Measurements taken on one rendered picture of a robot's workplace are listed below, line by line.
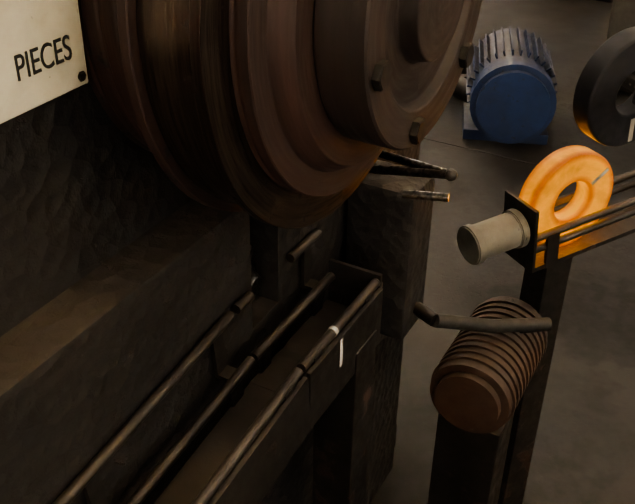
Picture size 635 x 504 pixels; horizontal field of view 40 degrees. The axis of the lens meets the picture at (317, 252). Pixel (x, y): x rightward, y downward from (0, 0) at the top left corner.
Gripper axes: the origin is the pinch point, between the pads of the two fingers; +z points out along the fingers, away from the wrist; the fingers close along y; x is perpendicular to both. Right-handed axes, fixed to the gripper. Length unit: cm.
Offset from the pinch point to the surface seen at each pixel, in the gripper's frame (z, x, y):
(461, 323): -0.9, -33.4, -22.1
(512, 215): 6.4, -22.8, -9.8
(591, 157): 5.2, -15.1, 2.0
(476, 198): 110, -99, 70
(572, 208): 6.5, -24.7, 2.1
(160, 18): -15, 22, -67
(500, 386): -8.1, -40.5, -19.3
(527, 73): 130, -69, 100
